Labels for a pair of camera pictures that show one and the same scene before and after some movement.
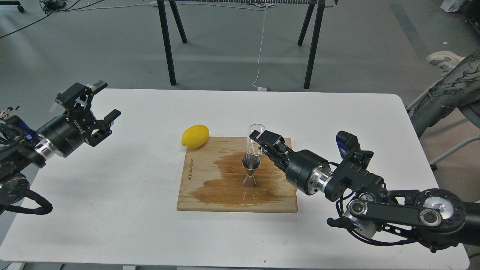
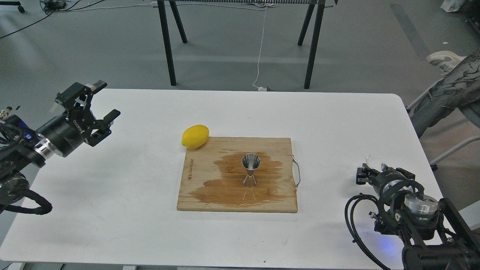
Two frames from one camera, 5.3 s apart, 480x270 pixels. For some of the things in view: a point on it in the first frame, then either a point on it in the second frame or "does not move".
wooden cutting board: (213, 176) does not move
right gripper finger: (271, 140) to (409, 174)
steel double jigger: (250, 162) does not move
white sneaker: (445, 61) does not move
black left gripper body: (66, 134) does not move
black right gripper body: (307, 172) to (391, 186)
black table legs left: (161, 7) does not move
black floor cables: (50, 6) does not move
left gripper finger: (77, 99) does not move
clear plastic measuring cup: (254, 148) to (375, 162)
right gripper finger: (271, 155) to (366, 174)
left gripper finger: (104, 126) does not move
